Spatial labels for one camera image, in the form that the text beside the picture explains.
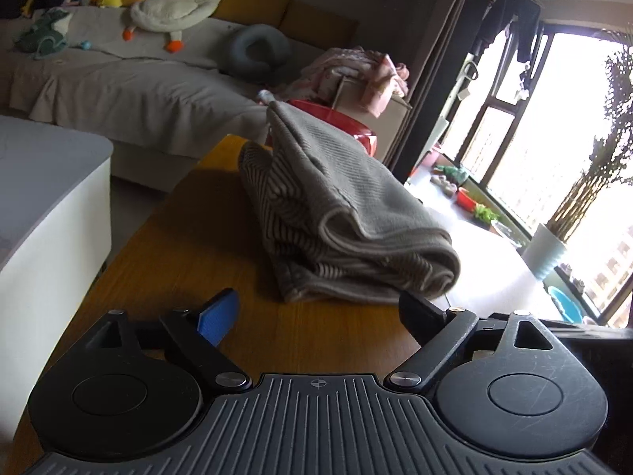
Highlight red round stool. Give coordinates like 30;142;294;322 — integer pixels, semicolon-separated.
267;99;377;159

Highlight dark hanging clothes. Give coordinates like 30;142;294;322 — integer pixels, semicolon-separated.
477;0;546;68

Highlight striped beige garment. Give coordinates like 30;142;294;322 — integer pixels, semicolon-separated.
238;101;462;304

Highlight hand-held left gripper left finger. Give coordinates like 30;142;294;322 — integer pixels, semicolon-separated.
84;288;254;395

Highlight grey covered sofa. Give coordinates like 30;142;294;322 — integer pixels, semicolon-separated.
0;0;359;194

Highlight blue plastic bowl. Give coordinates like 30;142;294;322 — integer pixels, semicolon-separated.
546;285;588;325

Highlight cardboard box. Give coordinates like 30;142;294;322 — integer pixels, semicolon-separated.
331;76;415;165

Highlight grey neck pillow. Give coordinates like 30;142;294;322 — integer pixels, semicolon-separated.
227;25;292;78

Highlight green bamboo palm plant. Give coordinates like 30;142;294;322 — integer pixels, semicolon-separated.
546;30;633;244

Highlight white goose plush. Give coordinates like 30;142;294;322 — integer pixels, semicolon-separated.
123;0;228;53

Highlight brown curtain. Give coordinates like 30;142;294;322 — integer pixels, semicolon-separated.
383;0;501;185

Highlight white coffee table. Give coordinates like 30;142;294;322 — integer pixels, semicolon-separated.
0;115;114;439

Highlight green leafy vegetable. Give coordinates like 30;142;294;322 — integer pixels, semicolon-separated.
474;203;501;226

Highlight pink metal basin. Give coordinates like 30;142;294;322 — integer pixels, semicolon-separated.
492;218;527;249

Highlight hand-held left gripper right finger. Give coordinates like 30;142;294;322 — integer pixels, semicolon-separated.
385;291;567;395

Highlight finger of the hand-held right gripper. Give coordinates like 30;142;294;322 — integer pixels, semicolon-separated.
539;319;633;342

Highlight white ribbed plant pot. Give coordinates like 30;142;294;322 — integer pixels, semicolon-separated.
521;222;569;281

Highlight green dinosaur plush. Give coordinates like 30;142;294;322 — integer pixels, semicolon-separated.
14;7;73;56

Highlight pile of pink clothes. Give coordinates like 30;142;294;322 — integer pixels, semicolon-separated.
292;47;411;118

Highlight mustard sofa back cushion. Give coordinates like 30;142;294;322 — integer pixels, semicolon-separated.
281;0;360;41
212;0;291;29

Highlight green toy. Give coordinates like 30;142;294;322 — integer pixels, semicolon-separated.
435;164;470;185

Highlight dark window frame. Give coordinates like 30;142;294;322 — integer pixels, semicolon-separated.
430;20;633;328

